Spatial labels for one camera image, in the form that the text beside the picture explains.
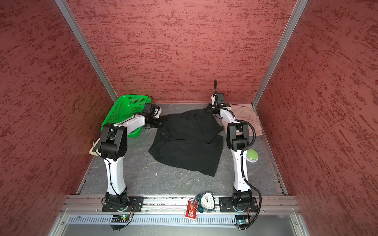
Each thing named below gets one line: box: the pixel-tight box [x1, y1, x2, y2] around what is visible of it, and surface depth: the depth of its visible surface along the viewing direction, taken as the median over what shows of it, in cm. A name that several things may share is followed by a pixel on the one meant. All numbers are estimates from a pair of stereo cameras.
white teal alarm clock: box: [195, 191, 217, 213], surface depth 73 cm
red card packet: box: [184, 198, 198, 220], surface depth 72 cm
